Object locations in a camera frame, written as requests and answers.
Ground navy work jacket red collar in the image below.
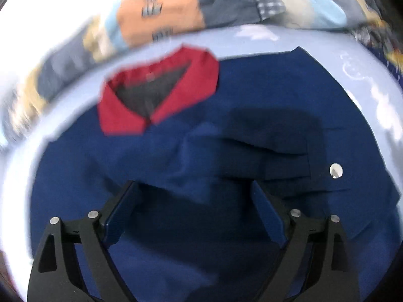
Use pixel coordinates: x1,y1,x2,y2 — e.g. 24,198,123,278
30,47,402,301

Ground dark patterned cloth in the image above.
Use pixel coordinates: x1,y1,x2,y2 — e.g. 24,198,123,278
351,21,402,86

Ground light blue cloud bedsheet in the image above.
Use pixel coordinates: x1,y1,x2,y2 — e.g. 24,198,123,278
1,25,402,299

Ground patchwork rolled quilt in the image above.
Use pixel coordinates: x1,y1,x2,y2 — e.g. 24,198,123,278
1,0,385,150

